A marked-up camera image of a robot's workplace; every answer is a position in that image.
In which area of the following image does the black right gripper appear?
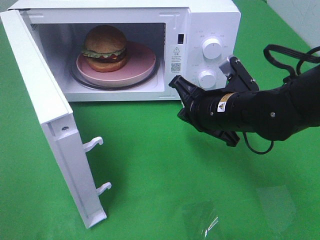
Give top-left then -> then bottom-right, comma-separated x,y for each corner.
168,75 -> 248,147

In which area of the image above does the white microwave knob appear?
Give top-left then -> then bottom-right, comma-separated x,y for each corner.
198,70 -> 217,89
202,37 -> 222,60

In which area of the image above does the pink round plate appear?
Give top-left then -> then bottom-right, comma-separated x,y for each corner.
76,41 -> 157,89

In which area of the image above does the burger with lettuce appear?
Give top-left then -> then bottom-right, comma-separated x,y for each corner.
81,25 -> 128,73

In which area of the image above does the white microwave door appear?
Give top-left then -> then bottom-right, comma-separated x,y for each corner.
0,10 -> 112,228

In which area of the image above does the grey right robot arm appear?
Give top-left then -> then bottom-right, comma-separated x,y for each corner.
169,66 -> 320,147

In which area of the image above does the white microwave oven body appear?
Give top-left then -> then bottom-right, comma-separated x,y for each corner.
6,0 -> 241,103

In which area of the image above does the green table mat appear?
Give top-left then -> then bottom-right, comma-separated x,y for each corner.
0,0 -> 320,240

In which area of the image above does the glass microwave turntable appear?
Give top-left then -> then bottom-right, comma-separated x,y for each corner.
69,58 -> 162,92

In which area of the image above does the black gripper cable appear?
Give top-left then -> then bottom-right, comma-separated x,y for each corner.
242,44 -> 320,155

